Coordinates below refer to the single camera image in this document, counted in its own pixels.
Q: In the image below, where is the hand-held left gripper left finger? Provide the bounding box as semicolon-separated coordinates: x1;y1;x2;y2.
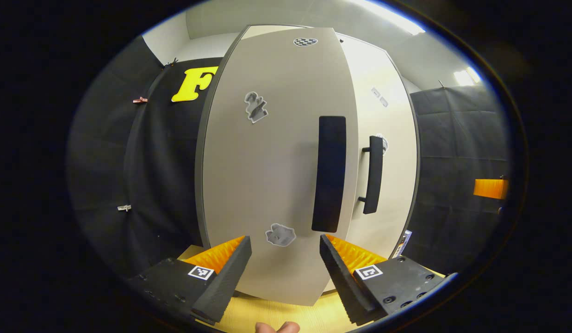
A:
129;235;253;326

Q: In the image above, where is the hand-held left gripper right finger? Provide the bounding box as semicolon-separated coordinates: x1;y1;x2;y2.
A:
319;234;458;327

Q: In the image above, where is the grey cabinet door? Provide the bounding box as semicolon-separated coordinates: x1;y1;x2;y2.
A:
337;33;421;259
196;25;359;307

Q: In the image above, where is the white pink book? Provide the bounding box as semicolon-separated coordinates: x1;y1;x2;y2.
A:
392;230;412;259

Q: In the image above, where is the small ceiling light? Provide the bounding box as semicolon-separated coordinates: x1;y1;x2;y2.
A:
454;67;482;87

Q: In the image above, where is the long ceiling light panel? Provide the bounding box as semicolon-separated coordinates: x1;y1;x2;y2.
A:
351;0;425;35

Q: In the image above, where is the black right door handle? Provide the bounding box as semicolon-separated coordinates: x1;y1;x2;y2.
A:
359;136;384;215

